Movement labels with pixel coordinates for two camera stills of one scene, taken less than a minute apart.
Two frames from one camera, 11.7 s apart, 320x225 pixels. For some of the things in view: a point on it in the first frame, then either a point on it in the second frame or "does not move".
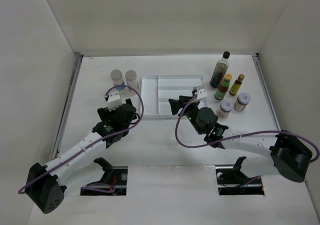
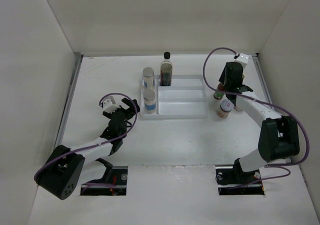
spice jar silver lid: [131, 79] -> [148, 78]
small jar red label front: [226, 107] does not move
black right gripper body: [191, 112] -> [222, 79]
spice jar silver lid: [116, 75] -> [149, 96]
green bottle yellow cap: [223, 87] does not move
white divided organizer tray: [157, 89] does not move
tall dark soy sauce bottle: [220, 70] -> [166, 72]
